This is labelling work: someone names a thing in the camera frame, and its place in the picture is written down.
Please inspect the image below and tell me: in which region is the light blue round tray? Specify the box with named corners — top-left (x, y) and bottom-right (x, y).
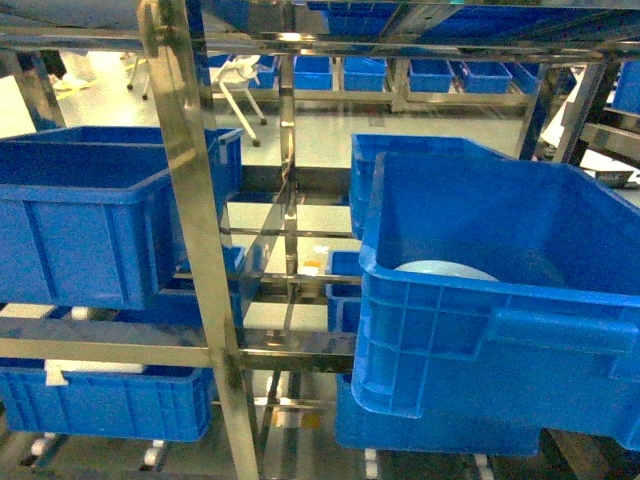
top-left (395, 260), bottom-right (498, 282)

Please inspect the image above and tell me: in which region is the steel shelf rack near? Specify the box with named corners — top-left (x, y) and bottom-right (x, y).
top-left (1, 1), bottom-right (639, 479)

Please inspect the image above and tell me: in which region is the blue bin left shelf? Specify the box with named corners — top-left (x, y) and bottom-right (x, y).
top-left (1, 126), bottom-right (241, 310)

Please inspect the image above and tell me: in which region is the blue bin behind right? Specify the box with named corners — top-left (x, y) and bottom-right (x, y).
top-left (349, 133), bottom-right (512, 240)

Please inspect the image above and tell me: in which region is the blue bin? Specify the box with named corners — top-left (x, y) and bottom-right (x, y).
top-left (1, 358), bottom-right (217, 442)
top-left (349, 133), bottom-right (512, 240)
top-left (335, 375), bottom-right (541, 456)
top-left (352, 153), bottom-right (639, 450)

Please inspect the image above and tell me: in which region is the white folding chair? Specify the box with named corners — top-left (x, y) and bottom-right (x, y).
top-left (209, 55), bottom-right (267, 147)

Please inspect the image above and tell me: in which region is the blue bin lower right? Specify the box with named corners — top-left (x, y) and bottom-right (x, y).
top-left (335, 375), bottom-right (541, 456)

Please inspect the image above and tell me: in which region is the blue bin lower left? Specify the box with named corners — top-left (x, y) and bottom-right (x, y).
top-left (1, 358), bottom-right (217, 442)

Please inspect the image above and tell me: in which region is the blue bin front right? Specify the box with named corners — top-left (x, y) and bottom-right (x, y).
top-left (352, 153), bottom-right (639, 450)

